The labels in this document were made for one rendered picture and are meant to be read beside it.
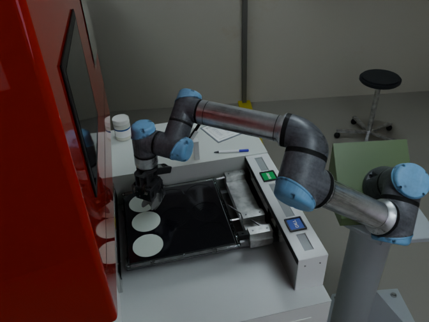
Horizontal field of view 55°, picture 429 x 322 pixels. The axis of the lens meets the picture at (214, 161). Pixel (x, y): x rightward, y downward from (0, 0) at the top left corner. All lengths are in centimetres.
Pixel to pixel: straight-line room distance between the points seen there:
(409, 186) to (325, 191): 35
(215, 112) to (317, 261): 53
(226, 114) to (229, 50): 271
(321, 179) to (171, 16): 285
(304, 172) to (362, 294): 94
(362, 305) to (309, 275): 69
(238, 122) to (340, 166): 53
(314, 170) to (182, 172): 67
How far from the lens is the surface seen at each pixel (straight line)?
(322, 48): 406
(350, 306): 199
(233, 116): 118
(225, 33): 382
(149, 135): 124
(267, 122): 115
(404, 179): 139
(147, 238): 140
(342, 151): 158
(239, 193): 157
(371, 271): 181
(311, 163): 109
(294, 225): 134
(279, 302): 132
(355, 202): 123
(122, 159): 167
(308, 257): 126
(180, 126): 122
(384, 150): 164
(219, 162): 161
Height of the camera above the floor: 189
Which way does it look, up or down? 35 degrees down
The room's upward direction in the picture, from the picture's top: 3 degrees counter-clockwise
